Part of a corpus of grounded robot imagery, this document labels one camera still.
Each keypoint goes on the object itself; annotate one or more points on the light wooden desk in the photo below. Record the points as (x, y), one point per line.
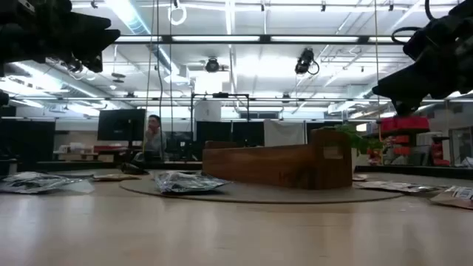
(79, 157)

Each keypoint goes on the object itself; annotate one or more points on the black ceiling spotlight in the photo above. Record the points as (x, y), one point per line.
(75, 67)

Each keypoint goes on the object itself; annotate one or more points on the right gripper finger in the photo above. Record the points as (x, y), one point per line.
(406, 107)
(406, 86)

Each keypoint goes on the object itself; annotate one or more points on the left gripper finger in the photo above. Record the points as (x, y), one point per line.
(96, 37)
(95, 63)

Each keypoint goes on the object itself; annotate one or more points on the round grey placemat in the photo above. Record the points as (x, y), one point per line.
(258, 196)

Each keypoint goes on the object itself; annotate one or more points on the white hanging sheet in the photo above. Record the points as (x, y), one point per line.
(282, 133)

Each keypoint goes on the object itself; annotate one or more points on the thin black overhead rail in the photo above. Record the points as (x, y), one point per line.
(332, 99)

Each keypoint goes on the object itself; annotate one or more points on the black partition panel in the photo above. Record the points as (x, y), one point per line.
(221, 131)
(29, 142)

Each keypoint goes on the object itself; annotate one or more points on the black metal frame stand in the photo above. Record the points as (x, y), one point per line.
(220, 95)

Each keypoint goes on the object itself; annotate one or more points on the wooden tea organiser box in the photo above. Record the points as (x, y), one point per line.
(277, 166)

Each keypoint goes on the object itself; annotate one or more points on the shelf with orange bins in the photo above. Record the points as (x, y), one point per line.
(401, 140)

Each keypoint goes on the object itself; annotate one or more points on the black overhead light bar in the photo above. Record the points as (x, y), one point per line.
(266, 38)

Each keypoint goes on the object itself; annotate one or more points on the small black rounded object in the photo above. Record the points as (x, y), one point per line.
(131, 169)

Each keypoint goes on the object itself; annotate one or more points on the black aluminium table frame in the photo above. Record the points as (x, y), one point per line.
(406, 170)

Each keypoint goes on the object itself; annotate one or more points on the vanilla caramel tea packet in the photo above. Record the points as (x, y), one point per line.
(456, 198)
(114, 177)
(399, 187)

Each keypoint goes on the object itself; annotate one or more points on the green plant in white pot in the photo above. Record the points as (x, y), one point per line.
(364, 142)

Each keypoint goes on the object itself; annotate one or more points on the red storage bin row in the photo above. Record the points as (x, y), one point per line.
(404, 123)

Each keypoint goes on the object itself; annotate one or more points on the white square column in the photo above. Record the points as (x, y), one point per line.
(207, 111)

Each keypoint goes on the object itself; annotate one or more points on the mango tea packet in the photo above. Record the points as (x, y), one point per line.
(359, 178)

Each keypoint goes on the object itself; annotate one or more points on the person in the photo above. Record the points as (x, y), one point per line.
(154, 139)

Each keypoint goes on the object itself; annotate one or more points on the round black ceiling camera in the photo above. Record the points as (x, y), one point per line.
(212, 65)

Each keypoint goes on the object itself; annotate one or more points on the blueberry tea packet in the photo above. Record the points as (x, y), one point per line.
(33, 183)
(184, 183)

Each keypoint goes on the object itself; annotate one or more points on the black computer monitor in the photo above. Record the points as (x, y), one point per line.
(121, 125)

